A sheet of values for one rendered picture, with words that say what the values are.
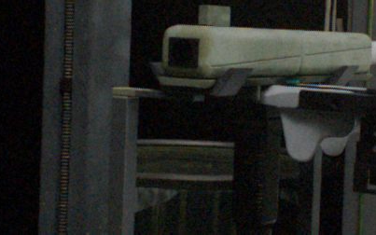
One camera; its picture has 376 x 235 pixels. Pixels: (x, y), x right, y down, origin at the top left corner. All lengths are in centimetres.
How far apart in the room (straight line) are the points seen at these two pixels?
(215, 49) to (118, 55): 21
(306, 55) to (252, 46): 10
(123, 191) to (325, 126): 17
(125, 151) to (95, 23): 16
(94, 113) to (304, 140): 21
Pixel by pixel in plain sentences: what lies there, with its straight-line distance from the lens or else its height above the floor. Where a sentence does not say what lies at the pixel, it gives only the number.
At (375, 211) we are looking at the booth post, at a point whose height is 92.
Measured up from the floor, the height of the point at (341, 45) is 113.
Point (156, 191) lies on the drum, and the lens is 184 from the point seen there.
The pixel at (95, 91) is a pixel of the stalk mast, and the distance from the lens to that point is 94.
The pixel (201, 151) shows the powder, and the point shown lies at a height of 86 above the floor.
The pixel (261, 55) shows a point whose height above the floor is 112.
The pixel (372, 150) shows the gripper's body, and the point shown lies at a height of 105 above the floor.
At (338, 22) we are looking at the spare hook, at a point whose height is 116.
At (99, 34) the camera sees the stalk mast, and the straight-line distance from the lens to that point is 94.
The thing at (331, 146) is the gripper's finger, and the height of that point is 105.
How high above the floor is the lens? 114
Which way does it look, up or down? 4 degrees down
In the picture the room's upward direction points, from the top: 2 degrees clockwise
